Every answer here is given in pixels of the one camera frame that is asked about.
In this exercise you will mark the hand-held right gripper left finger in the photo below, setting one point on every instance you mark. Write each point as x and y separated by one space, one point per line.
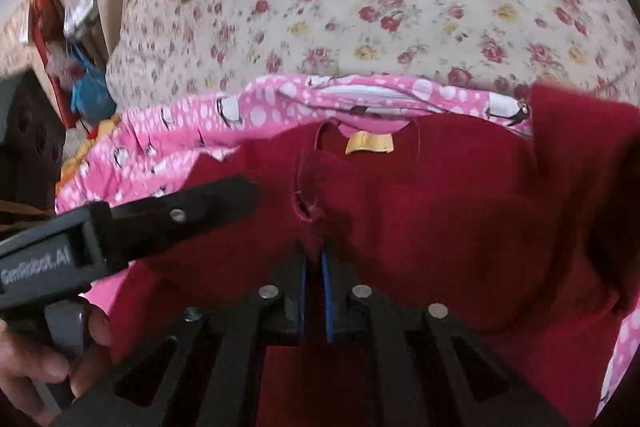
303 302

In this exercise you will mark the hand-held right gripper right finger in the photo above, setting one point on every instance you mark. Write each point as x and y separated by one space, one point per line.
328 302

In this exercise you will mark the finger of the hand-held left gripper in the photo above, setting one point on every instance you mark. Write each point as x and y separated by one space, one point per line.
200 212

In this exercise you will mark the dark red garment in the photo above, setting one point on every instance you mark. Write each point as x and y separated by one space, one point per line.
425 207

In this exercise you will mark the person's left hand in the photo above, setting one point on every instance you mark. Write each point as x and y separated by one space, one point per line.
30 362

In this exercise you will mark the pink penguin print blanket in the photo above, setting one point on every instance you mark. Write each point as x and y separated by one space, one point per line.
150 142

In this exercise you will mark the yellow orange cloth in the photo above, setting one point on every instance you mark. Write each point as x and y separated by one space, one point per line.
75 162

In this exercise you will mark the black furniture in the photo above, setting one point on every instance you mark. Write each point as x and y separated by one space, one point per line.
25 147

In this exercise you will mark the blue plastic bag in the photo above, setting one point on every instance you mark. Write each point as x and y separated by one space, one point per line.
92 92

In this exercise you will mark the red hanging bag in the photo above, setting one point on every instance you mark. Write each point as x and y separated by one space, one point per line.
42 32

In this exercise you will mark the silver plastic bag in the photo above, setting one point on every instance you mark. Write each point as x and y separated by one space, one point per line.
80 9

